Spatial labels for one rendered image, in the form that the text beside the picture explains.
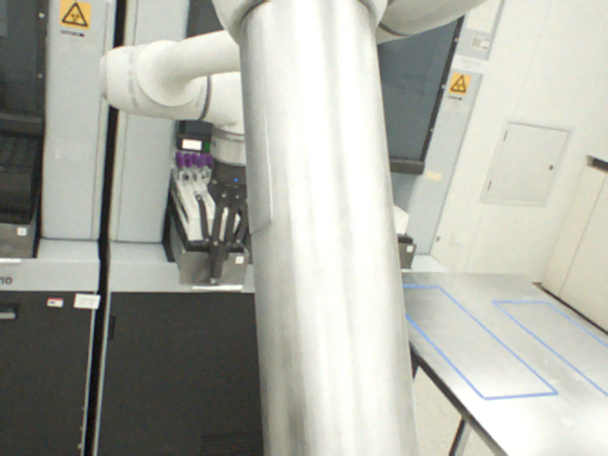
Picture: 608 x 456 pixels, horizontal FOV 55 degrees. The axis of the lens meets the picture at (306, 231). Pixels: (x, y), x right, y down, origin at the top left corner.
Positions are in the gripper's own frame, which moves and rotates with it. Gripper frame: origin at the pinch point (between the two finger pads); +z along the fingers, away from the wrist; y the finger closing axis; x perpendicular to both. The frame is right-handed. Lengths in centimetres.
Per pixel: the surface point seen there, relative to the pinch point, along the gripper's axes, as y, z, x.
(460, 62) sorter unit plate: -57, -44, -20
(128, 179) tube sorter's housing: 16.3, -8.5, -20.0
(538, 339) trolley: -51, -2, 34
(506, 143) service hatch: -173, -7, -130
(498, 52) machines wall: -153, -48, -131
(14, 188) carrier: 37.4, -5.2, -18.5
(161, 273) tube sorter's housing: 8.7, 8.9, -11.0
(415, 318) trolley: -29.8, -1.9, 26.3
